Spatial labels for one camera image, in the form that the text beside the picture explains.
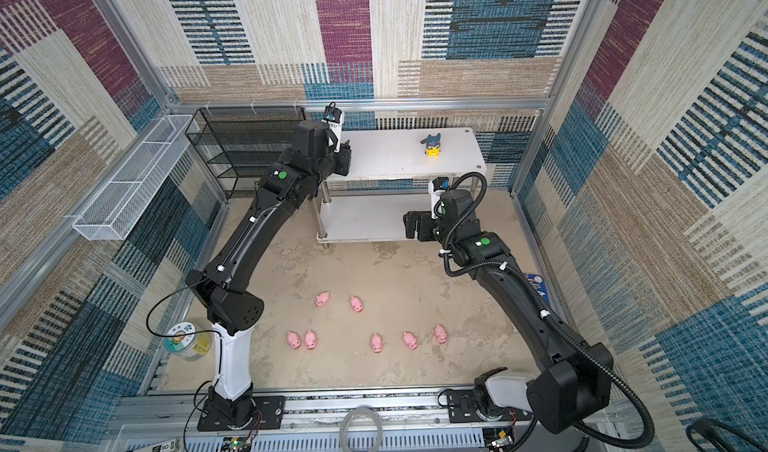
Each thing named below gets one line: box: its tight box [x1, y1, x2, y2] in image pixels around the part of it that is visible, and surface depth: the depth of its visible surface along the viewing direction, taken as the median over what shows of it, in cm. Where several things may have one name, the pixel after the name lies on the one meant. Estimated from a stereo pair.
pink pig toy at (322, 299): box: [315, 291, 330, 307], surface depth 93 cm
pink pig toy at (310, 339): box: [304, 329, 317, 350], surface depth 85 cm
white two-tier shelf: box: [316, 128, 487, 248], surface depth 84 cm
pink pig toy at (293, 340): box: [287, 330, 301, 350], surface depth 85 cm
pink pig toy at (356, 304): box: [350, 295, 364, 313], surface depth 91 cm
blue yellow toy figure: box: [420, 132, 441, 157], surface depth 79 cm
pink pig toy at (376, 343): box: [371, 332, 385, 354], surface depth 84 cm
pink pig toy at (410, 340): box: [402, 331, 418, 351], surface depth 85 cm
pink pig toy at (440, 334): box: [434, 324, 448, 345], surface depth 85 cm
